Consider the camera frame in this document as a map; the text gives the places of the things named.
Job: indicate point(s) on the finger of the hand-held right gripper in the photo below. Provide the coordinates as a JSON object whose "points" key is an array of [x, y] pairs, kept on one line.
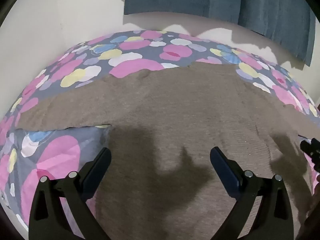
{"points": [[311, 148]]}

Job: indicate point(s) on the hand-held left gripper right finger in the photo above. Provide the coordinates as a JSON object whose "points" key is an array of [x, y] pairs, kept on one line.
{"points": [[226, 170]]}

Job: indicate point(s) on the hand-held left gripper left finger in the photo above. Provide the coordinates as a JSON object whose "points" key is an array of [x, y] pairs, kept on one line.
{"points": [[96, 170]]}

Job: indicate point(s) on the brown fleece cloth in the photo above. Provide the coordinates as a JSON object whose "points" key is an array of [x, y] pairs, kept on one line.
{"points": [[175, 110]]}

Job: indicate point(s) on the floral printed bedsheet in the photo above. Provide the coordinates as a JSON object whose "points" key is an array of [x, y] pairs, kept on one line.
{"points": [[62, 152]]}

